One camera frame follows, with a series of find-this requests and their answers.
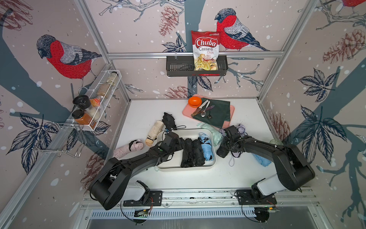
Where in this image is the mint green umbrella right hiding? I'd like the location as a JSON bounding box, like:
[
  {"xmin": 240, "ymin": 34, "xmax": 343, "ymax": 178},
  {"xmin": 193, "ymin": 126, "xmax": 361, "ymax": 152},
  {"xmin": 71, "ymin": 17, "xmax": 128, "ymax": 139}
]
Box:
[{"xmin": 197, "ymin": 123, "xmax": 223, "ymax": 147}]

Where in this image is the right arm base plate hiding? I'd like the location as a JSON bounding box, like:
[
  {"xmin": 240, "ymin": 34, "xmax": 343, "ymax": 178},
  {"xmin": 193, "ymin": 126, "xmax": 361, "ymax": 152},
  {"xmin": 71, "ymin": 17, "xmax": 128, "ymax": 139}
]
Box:
[{"xmin": 234, "ymin": 189, "xmax": 277, "ymax": 206}]

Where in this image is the black umbrella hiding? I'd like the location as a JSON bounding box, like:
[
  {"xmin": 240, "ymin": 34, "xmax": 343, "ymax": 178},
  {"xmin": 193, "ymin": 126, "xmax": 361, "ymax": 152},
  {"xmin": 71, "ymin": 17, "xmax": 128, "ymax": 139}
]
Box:
[
  {"xmin": 181, "ymin": 138, "xmax": 194, "ymax": 168},
  {"xmin": 162, "ymin": 112, "xmax": 177, "ymax": 131},
  {"xmin": 216, "ymin": 142, "xmax": 230, "ymax": 158},
  {"xmin": 193, "ymin": 139, "xmax": 205, "ymax": 167}
]

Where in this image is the pink plastic tray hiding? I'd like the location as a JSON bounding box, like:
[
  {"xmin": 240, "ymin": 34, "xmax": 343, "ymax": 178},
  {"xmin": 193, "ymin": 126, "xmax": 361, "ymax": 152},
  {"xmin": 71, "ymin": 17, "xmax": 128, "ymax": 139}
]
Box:
[{"xmin": 182, "ymin": 94, "xmax": 235, "ymax": 128}]

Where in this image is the Chuba cassava chips bag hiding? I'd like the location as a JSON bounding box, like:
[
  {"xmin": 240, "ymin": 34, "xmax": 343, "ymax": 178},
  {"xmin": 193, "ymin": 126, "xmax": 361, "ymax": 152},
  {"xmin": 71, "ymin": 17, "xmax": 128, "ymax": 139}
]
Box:
[{"xmin": 191, "ymin": 31, "xmax": 221, "ymax": 71}]

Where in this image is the white wire spice rack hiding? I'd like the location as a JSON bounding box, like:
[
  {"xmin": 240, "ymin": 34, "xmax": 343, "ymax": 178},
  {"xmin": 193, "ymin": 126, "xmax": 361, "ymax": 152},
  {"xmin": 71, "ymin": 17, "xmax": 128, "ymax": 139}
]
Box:
[{"xmin": 56, "ymin": 70, "xmax": 121, "ymax": 132}]

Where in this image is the white storage box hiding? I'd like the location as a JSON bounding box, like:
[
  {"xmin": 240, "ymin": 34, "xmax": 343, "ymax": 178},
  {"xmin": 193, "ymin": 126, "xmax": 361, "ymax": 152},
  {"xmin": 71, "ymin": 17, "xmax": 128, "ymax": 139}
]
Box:
[{"xmin": 157, "ymin": 129, "xmax": 217, "ymax": 172}]

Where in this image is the gold handled knife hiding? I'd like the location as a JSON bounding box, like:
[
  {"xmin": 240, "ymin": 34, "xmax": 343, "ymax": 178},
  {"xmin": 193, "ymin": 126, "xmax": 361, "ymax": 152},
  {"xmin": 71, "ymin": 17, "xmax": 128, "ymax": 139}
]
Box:
[{"xmin": 191, "ymin": 100, "xmax": 208, "ymax": 117}]

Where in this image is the black wall basket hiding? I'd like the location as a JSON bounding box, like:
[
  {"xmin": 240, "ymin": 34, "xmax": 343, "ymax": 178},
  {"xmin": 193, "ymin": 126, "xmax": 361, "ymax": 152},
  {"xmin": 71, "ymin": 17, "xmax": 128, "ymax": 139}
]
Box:
[{"xmin": 166, "ymin": 56, "xmax": 228, "ymax": 77}]

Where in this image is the silver spoon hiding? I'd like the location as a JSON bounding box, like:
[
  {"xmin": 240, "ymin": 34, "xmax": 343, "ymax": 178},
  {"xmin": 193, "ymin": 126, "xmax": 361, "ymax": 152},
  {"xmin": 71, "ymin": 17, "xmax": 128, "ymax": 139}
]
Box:
[{"xmin": 201, "ymin": 100, "xmax": 210, "ymax": 117}]

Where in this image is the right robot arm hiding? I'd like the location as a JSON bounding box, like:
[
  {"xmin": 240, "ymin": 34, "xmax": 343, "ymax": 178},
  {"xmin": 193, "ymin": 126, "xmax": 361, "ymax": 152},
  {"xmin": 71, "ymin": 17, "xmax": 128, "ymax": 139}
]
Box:
[{"xmin": 217, "ymin": 126, "xmax": 315, "ymax": 199}]

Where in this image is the light blue umbrella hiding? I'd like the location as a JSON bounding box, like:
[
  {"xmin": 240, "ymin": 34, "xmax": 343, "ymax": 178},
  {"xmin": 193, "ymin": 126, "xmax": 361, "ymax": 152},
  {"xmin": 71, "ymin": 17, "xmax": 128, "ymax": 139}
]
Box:
[
  {"xmin": 253, "ymin": 154, "xmax": 272, "ymax": 167},
  {"xmin": 198, "ymin": 132, "xmax": 214, "ymax": 161}
]

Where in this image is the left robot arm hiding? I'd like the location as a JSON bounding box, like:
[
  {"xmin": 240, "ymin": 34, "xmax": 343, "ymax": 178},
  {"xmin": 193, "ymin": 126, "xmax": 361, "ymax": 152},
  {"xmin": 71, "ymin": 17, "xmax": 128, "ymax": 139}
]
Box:
[{"xmin": 88, "ymin": 132, "xmax": 185, "ymax": 210}]

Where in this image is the orange plastic bowl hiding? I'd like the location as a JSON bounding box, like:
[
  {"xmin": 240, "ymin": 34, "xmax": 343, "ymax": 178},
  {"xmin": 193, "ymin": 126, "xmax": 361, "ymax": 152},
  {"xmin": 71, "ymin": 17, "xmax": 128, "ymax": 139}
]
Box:
[{"xmin": 188, "ymin": 96, "xmax": 202, "ymax": 108}]

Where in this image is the black lid spice jar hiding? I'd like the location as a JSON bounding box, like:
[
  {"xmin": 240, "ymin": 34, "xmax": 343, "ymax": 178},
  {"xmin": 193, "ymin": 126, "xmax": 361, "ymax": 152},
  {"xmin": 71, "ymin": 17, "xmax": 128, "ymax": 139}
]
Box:
[{"xmin": 72, "ymin": 95, "xmax": 91, "ymax": 110}]

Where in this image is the lilac umbrella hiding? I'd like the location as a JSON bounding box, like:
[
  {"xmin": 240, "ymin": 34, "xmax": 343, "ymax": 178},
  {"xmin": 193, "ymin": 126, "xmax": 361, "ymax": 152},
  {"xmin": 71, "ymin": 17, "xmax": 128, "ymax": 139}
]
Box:
[{"xmin": 229, "ymin": 124, "xmax": 248, "ymax": 167}]

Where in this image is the pink folded umbrella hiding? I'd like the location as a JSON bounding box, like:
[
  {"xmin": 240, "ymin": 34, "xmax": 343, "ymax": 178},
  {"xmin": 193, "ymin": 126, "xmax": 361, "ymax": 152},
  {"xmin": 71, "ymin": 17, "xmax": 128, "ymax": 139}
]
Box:
[{"xmin": 113, "ymin": 139, "xmax": 144, "ymax": 160}]

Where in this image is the beige folded umbrella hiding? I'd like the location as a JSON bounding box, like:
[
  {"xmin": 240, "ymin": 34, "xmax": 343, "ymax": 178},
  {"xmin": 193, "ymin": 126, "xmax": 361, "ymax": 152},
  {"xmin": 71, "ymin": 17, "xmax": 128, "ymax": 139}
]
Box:
[{"xmin": 145, "ymin": 120, "xmax": 165, "ymax": 147}]

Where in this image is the orange spice jar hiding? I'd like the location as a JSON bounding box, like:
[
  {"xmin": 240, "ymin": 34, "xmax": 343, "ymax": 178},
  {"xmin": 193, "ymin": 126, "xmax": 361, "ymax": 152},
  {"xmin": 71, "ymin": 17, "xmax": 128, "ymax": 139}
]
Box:
[{"xmin": 71, "ymin": 109, "xmax": 96, "ymax": 127}]

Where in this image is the dark green cloth napkin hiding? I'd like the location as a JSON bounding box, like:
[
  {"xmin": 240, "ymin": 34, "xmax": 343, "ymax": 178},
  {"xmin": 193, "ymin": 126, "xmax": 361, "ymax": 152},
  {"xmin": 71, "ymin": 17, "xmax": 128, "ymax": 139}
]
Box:
[{"xmin": 193, "ymin": 98, "xmax": 230, "ymax": 128}]

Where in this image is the clear green glass jar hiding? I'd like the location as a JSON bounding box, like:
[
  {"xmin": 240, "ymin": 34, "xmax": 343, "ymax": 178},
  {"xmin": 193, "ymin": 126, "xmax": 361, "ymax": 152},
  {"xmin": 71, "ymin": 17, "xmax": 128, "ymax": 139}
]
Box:
[{"xmin": 270, "ymin": 139, "xmax": 284, "ymax": 146}]

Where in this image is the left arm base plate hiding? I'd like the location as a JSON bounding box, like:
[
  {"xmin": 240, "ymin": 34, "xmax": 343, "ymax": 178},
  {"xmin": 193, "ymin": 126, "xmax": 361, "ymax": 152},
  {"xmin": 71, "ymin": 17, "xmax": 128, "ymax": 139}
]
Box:
[{"xmin": 123, "ymin": 190, "xmax": 163, "ymax": 207}]

